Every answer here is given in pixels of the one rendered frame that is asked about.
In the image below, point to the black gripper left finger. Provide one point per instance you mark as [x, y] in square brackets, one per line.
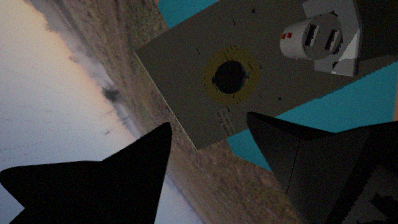
[123, 188]

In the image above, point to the grey cylinder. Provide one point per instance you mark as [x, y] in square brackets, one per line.
[314, 38]

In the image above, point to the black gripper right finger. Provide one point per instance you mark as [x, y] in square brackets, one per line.
[318, 169]

